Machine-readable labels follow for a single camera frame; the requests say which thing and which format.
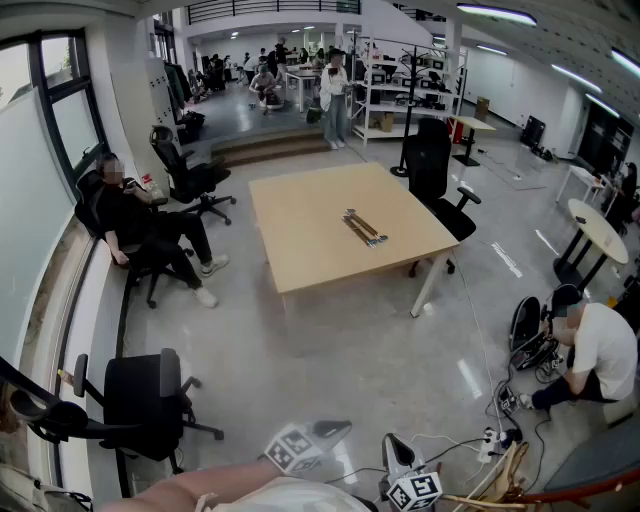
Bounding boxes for black balcony railing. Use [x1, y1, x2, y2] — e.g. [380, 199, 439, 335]
[187, 0, 362, 25]

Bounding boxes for pile of black equipment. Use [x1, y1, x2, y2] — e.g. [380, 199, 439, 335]
[614, 274, 640, 334]

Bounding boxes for white locker panel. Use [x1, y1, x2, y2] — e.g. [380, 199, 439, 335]
[144, 57, 182, 142]

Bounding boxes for white shelving with equipment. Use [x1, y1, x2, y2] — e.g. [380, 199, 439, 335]
[349, 37, 469, 146]

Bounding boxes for yellow top desk black leg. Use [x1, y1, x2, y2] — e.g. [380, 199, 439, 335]
[449, 114, 498, 168]

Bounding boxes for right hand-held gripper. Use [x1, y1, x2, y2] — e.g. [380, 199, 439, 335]
[379, 432, 445, 512]

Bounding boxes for small charger device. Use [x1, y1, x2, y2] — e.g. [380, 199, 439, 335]
[498, 385, 522, 415]

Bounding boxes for white power strip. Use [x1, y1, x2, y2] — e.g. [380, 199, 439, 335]
[476, 426, 502, 465]

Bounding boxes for black oval case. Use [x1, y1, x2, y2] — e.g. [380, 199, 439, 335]
[508, 295, 542, 354]

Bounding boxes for black coat stand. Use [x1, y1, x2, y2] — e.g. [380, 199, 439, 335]
[389, 43, 441, 179]

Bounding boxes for black electronic rig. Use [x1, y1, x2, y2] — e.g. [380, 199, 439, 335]
[509, 329, 564, 372]

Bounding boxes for black office chair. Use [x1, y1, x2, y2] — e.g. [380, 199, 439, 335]
[0, 357, 91, 446]
[148, 124, 238, 227]
[402, 118, 483, 279]
[73, 169, 196, 310]
[72, 348, 225, 476]

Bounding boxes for black flat case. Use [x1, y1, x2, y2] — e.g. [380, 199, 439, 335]
[519, 114, 547, 149]

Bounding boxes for black glass cabinet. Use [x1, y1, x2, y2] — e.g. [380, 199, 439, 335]
[577, 102, 635, 174]

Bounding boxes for beige cloth bag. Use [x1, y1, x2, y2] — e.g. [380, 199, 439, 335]
[0, 462, 94, 512]

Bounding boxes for black framed window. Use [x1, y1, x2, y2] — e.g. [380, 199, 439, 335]
[0, 28, 109, 371]

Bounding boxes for person's white t-shirt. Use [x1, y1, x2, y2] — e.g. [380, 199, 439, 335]
[197, 476, 374, 512]

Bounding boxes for long white table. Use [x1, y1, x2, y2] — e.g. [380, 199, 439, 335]
[284, 68, 322, 114]

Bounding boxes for group of people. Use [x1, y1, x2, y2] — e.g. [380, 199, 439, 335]
[187, 35, 329, 101]

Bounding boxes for round cream table black base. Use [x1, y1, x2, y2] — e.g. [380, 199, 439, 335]
[552, 198, 630, 291]

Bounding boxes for pile of black bags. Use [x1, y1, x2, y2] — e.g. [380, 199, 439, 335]
[174, 110, 206, 144]

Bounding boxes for small white desk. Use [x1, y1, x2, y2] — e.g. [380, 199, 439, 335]
[555, 164, 609, 204]

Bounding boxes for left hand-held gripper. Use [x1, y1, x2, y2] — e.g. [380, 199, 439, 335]
[263, 420, 353, 475]

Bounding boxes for person's left forearm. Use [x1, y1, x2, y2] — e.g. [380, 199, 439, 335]
[98, 457, 281, 512]

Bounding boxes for rack of hanging clothes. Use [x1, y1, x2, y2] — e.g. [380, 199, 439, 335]
[163, 62, 195, 109]

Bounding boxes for brown wooden coat rack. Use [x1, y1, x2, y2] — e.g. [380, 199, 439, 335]
[519, 468, 640, 512]

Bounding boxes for white floor cable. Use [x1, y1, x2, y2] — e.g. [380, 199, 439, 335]
[451, 247, 504, 434]

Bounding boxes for wooden steps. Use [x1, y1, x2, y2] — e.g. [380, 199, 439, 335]
[209, 127, 332, 169]

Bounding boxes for white table leg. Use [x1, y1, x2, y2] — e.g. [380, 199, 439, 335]
[409, 244, 460, 319]

